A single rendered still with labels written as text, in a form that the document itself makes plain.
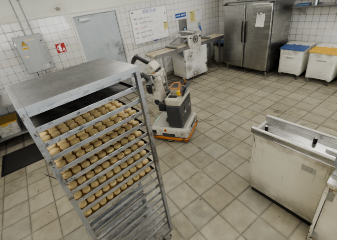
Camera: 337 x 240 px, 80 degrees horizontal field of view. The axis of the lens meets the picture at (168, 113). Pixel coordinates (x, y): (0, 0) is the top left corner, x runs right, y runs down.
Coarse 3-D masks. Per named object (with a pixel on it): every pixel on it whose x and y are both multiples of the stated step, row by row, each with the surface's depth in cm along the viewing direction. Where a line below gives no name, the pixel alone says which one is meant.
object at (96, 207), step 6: (150, 168) 166; (138, 174) 162; (144, 174) 161; (132, 180) 155; (126, 186) 152; (114, 192) 147; (120, 192) 149; (108, 198) 144; (96, 204) 140; (102, 204) 142; (90, 210) 137; (96, 210) 139
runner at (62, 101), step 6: (120, 78) 117; (126, 78) 120; (108, 84) 114; (90, 90) 108; (96, 90) 110; (72, 96) 102; (78, 96) 104; (60, 102) 99; (66, 102) 101; (42, 108) 95; (48, 108) 97; (30, 114) 92; (36, 114) 94
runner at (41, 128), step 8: (136, 88) 127; (112, 96) 117; (120, 96) 121; (96, 104) 112; (72, 112) 105; (80, 112) 108; (56, 120) 101; (64, 120) 103; (40, 128) 97; (48, 128) 99
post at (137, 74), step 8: (136, 72) 120; (136, 80) 123; (144, 96) 129; (144, 104) 131; (144, 112) 133; (144, 120) 138; (152, 136) 145; (152, 144) 148; (152, 152) 152; (160, 176) 165; (160, 184) 168; (168, 208) 188; (168, 216) 192; (168, 224) 199
